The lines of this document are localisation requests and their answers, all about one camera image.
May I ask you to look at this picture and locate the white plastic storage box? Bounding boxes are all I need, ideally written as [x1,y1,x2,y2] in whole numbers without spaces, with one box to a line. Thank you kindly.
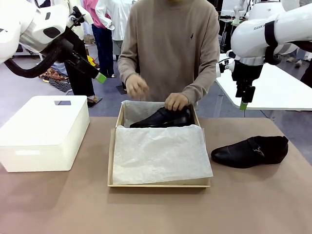
[0,95,90,173]

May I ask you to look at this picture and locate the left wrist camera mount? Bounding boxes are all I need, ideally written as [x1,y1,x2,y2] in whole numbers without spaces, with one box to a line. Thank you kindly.
[65,6,95,27]

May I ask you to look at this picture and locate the white table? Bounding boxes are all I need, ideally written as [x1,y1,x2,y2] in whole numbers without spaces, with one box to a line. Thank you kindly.
[214,53,312,119]

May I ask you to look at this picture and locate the figure white jacket black trousers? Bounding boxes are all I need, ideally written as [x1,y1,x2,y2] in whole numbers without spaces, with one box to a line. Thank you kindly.
[58,0,103,108]

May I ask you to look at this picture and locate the person's left forearm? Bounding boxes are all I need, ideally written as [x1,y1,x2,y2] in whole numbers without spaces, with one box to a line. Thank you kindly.
[181,70,217,104]

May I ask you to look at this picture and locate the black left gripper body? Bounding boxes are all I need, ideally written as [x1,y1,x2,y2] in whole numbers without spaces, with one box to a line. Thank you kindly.
[55,37,84,66]

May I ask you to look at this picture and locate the person's left hand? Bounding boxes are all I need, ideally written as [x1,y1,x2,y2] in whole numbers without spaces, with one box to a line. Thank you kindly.
[164,92,190,112]

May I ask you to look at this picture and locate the colourful clothes pile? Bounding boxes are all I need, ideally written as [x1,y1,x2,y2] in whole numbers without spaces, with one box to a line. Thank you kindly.
[39,55,100,93]

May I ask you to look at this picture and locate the plain black leather shoe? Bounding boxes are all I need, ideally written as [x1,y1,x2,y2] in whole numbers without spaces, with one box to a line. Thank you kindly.
[129,106,194,129]

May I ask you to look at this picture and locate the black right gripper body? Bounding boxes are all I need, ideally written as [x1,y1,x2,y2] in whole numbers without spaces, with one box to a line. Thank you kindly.
[231,62,264,85]

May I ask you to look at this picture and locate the mannequin pink top blue trousers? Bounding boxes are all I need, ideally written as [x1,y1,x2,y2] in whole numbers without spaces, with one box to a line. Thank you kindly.
[82,0,115,78]

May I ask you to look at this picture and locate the person in black clothing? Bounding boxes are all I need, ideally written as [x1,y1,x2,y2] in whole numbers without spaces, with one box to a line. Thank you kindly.
[300,59,312,89]

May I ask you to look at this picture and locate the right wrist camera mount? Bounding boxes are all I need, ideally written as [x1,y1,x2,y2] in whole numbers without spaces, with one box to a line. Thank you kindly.
[215,50,237,78]

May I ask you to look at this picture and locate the person's right forearm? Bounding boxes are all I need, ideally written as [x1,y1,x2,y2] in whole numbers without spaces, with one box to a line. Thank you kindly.
[117,52,142,85]

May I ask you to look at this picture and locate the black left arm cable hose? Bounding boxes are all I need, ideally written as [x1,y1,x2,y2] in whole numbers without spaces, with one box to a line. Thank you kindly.
[3,26,74,78]

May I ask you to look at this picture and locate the person in beige sweater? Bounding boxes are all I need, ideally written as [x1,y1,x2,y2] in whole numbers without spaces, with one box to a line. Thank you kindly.
[117,0,221,111]

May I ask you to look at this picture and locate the black leather shoe with buckle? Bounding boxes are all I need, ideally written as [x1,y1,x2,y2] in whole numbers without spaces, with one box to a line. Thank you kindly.
[211,136,290,169]

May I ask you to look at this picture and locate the white tissue paper sheet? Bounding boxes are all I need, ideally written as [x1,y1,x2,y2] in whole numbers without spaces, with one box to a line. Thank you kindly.
[112,99,214,185]

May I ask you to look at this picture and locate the brown cardboard shoe box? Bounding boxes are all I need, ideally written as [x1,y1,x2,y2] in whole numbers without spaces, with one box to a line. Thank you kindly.
[107,101,212,188]

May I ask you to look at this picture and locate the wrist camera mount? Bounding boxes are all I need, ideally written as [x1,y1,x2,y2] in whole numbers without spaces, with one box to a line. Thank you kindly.
[65,6,95,27]
[215,50,237,78]

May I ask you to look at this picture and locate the person's right hand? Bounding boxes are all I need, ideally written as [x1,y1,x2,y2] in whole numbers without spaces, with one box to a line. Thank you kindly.
[125,74,150,100]

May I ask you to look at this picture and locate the mannequin white shirt grey shorts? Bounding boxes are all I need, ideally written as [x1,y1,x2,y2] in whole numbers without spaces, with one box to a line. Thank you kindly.
[95,0,134,63]

